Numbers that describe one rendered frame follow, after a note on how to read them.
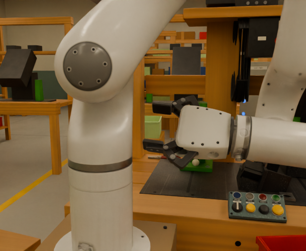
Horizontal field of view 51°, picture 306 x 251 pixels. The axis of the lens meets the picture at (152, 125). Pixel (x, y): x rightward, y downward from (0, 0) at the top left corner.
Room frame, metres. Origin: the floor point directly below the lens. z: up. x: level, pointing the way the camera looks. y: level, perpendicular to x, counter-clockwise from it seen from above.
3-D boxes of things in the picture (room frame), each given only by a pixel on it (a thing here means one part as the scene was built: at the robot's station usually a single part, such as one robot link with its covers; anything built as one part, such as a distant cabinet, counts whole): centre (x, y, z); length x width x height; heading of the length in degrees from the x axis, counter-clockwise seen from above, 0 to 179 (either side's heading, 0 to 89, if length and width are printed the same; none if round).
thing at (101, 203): (0.58, 0.10, 1.04); 0.19 x 0.19 x 0.18
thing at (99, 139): (0.61, 0.10, 1.25); 0.19 x 0.12 x 0.24; 1
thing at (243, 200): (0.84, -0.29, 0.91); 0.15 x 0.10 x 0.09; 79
